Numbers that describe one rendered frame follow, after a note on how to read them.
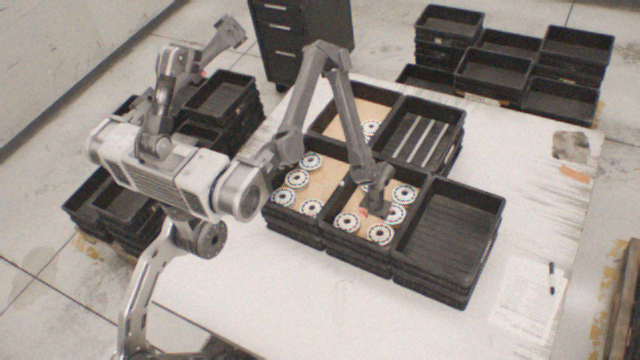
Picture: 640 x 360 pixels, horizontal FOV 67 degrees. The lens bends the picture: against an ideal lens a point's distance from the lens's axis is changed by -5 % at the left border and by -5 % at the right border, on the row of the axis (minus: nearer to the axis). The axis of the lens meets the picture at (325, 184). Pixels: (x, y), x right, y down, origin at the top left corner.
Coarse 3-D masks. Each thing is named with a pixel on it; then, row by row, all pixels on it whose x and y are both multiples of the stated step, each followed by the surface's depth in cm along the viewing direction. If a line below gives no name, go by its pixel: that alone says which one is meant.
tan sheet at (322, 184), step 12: (324, 156) 225; (324, 168) 220; (336, 168) 219; (348, 168) 219; (312, 180) 217; (324, 180) 216; (336, 180) 215; (300, 192) 213; (312, 192) 212; (324, 192) 212; (300, 204) 209; (324, 204) 208
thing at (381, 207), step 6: (366, 198) 178; (360, 204) 176; (366, 204) 176; (372, 204) 172; (378, 204) 172; (384, 204) 176; (390, 204) 176; (372, 210) 174; (378, 210) 174; (384, 210) 174; (384, 216) 173
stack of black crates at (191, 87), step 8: (200, 80) 338; (184, 88) 347; (192, 88) 346; (176, 96) 342; (184, 96) 341; (176, 104) 336; (176, 112) 331; (184, 112) 321; (176, 120) 317; (184, 120) 323
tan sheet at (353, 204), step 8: (392, 184) 210; (400, 184) 209; (360, 192) 209; (384, 192) 207; (352, 200) 207; (360, 200) 207; (344, 208) 205; (352, 208) 204; (360, 216) 201; (368, 216) 201; (368, 224) 198; (360, 232) 196
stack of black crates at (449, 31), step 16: (432, 16) 345; (448, 16) 339; (464, 16) 333; (480, 16) 327; (416, 32) 328; (432, 32) 321; (448, 32) 315; (464, 32) 331; (480, 32) 329; (416, 48) 337; (432, 48) 332; (448, 48) 324; (464, 48) 319; (416, 64) 347; (432, 64) 341; (448, 64) 335
